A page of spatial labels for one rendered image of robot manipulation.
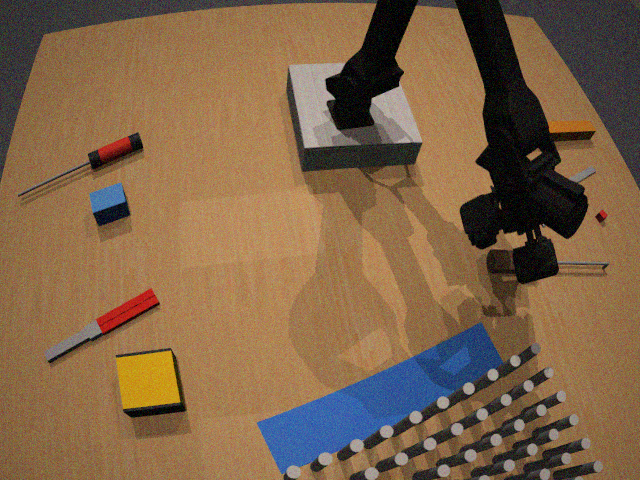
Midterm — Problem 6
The blue block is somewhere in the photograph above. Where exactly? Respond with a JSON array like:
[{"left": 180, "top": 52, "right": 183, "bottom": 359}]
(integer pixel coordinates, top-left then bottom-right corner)
[{"left": 89, "top": 183, "right": 131, "bottom": 227}]

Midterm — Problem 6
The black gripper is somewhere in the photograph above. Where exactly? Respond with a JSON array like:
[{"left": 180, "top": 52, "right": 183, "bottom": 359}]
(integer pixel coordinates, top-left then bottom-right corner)
[{"left": 499, "top": 200, "right": 559, "bottom": 284}]

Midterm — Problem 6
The red and black screwdriver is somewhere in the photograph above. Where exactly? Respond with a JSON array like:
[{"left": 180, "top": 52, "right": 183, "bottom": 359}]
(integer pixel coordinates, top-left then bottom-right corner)
[{"left": 17, "top": 133, "right": 143, "bottom": 197}]

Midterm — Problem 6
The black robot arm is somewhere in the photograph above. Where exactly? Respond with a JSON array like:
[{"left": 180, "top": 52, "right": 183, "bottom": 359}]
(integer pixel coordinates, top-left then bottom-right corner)
[{"left": 326, "top": 0, "right": 589, "bottom": 249}]

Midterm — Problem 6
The orange rectangular block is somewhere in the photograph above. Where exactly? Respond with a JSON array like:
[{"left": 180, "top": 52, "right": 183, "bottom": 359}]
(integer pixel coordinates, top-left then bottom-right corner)
[{"left": 547, "top": 120, "right": 596, "bottom": 142}]

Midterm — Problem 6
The blue taped strip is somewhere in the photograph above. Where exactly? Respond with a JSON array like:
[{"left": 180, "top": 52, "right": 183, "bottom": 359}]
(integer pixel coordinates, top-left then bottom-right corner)
[{"left": 257, "top": 322, "right": 503, "bottom": 474}]

